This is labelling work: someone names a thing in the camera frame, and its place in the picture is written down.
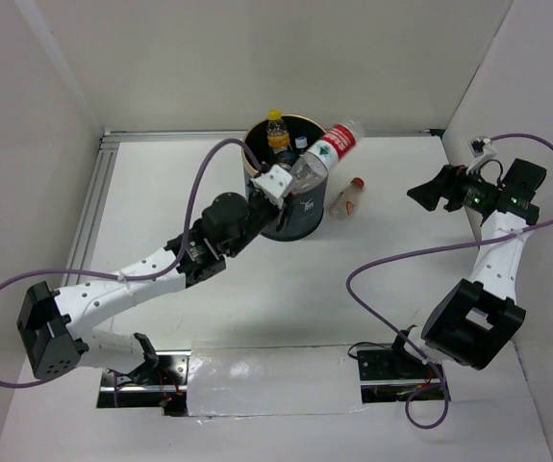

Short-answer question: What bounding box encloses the clear bottle white cap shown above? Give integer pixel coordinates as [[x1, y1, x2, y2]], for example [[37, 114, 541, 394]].
[[294, 136, 308, 154]]

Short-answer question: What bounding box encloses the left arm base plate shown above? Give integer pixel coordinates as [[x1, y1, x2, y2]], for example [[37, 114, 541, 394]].
[[96, 350, 191, 417]]

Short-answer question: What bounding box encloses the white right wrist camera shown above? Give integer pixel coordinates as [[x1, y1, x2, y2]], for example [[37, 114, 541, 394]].
[[465, 137, 497, 175]]

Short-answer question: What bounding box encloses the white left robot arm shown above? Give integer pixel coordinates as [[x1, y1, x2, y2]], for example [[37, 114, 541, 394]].
[[17, 166, 293, 385]]

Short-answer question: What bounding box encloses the clear bottle red label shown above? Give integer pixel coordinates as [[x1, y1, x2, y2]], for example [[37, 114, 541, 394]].
[[290, 119, 364, 193]]

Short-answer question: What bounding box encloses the clear bottle red cap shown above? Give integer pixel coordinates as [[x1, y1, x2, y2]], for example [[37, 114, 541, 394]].
[[328, 177, 364, 220]]

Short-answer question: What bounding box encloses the silver tape sheet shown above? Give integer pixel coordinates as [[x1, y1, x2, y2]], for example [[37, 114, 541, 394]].
[[187, 346, 364, 417]]

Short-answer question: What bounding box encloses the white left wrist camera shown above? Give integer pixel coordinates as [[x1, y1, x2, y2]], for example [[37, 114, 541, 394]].
[[251, 165, 294, 209]]

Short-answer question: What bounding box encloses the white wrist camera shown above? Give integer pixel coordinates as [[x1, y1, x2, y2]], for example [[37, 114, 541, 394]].
[[251, 165, 294, 209], [465, 137, 497, 175]]

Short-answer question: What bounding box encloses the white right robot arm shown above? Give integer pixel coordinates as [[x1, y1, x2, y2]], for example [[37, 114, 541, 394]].
[[407, 159, 546, 370]]

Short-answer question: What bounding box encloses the clear bottle yellow cap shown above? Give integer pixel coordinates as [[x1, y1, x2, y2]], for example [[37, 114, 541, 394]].
[[266, 109, 290, 153]]

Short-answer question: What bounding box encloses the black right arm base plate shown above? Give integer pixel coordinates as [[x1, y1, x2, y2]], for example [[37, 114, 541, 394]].
[[348, 343, 444, 403]]

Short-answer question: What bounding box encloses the dark bin with gold rim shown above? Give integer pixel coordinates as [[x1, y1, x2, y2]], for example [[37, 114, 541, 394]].
[[243, 115, 327, 242]]

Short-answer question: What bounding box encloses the aluminium frame rail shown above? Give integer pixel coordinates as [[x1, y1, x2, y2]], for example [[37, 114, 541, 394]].
[[68, 131, 447, 270]]

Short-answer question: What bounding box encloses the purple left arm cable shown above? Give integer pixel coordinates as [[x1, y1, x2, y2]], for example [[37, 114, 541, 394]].
[[0, 138, 263, 389]]

